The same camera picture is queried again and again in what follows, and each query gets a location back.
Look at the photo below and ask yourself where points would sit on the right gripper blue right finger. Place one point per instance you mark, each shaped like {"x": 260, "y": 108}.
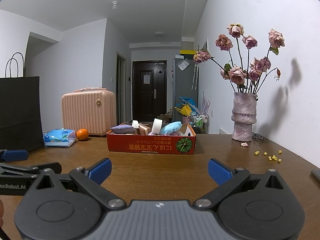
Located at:
{"x": 220, "y": 173}

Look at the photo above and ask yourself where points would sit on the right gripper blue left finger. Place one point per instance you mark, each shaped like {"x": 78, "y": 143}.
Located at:
{"x": 95, "y": 174}

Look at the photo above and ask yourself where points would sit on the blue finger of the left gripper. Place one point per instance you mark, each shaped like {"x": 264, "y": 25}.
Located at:
{"x": 13, "y": 155}
{"x": 14, "y": 171}

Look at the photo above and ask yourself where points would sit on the lavender linen drawstring pouch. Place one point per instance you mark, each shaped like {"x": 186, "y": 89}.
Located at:
{"x": 123, "y": 129}

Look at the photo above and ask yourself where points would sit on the pink layered sponge block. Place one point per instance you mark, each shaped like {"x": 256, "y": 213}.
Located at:
{"x": 142, "y": 129}

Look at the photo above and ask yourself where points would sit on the light blue plush toy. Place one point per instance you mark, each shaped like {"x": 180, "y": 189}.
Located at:
{"x": 171, "y": 128}

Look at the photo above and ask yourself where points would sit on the black paper shopping bag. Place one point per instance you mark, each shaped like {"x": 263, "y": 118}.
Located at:
{"x": 21, "y": 127}

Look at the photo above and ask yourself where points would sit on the blue tissue pack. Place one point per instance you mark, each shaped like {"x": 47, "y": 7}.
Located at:
{"x": 59, "y": 138}

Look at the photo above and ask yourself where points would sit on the orange fruit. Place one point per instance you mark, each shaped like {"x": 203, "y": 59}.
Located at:
{"x": 82, "y": 134}

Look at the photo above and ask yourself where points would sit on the yellow crumbs on table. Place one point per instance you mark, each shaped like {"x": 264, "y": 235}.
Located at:
{"x": 273, "y": 157}

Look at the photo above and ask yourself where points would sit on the red cardboard box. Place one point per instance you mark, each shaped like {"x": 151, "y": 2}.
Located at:
{"x": 161, "y": 144}

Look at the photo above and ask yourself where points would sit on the purple textured vase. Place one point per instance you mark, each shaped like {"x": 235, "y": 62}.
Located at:
{"x": 244, "y": 115}

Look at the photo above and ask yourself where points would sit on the pink ribbed small suitcase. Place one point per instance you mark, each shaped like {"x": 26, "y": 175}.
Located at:
{"x": 93, "y": 109}

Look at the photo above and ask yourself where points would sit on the brown cardboard box on floor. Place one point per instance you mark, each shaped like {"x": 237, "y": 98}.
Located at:
{"x": 165, "y": 118}

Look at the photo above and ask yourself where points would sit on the dark phone at table edge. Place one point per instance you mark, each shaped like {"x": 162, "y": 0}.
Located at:
{"x": 316, "y": 174}

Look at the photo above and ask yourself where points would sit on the dried pink rose bouquet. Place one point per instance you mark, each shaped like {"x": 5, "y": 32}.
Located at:
{"x": 250, "y": 75}

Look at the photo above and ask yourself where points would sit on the grey refrigerator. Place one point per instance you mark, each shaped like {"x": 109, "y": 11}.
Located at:
{"x": 183, "y": 71}

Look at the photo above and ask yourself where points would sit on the dark brown entrance door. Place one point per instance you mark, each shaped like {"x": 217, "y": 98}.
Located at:
{"x": 149, "y": 90}

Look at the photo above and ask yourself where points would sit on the yellow black box on fridge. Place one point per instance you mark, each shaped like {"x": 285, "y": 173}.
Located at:
{"x": 187, "y": 52}

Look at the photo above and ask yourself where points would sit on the wire trolley with bottles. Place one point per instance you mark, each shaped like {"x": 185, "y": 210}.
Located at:
{"x": 199, "y": 123}

